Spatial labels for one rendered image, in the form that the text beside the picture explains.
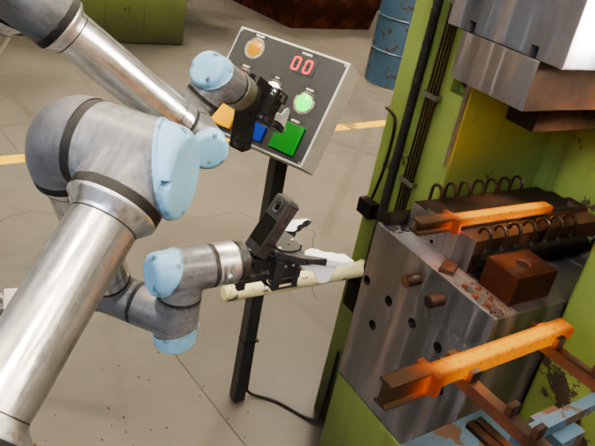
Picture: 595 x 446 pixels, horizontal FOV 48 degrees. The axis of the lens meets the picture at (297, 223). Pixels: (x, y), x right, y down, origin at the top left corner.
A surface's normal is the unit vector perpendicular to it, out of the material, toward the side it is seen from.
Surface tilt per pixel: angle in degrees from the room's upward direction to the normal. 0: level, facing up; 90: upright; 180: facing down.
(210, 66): 60
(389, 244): 90
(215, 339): 0
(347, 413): 90
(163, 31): 90
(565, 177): 90
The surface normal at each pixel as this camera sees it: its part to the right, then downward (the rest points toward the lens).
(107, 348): 0.18, -0.87
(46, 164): -0.49, 0.58
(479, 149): 0.50, 0.48
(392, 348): -0.85, 0.11
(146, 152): -0.15, -0.23
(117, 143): -0.14, -0.46
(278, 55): -0.40, -0.17
